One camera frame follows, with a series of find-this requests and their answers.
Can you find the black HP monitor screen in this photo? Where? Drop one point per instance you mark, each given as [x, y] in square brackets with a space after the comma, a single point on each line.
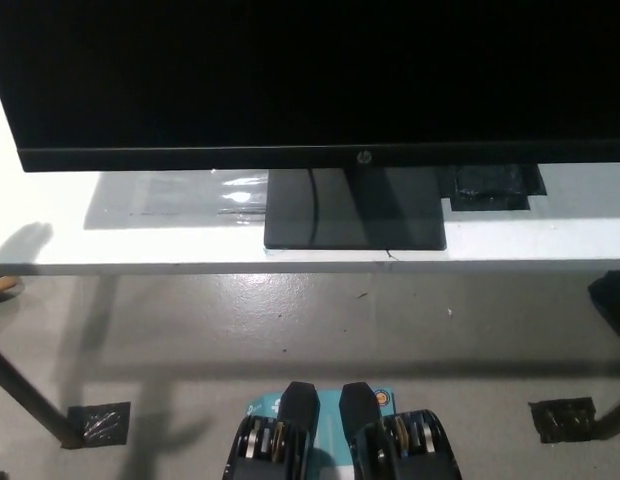
[310, 75]

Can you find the dark metal table leg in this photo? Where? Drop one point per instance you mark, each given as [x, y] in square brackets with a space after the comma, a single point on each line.
[617, 415]
[35, 400]

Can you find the black floor tape patch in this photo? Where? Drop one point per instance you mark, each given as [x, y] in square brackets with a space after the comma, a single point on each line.
[565, 420]
[100, 424]

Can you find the black square monitor stand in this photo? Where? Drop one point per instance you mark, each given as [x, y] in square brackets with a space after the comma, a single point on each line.
[355, 220]

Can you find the brown wooden stool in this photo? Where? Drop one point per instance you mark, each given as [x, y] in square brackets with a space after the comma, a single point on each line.
[2, 287]

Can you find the black tape patch on tabletop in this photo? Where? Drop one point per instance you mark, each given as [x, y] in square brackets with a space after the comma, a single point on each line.
[490, 192]

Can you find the clear plastic tape sheet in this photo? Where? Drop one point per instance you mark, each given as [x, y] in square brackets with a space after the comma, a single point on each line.
[190, 197]

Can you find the black bulky object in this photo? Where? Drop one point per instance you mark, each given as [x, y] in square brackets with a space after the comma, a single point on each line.
[612, 305]

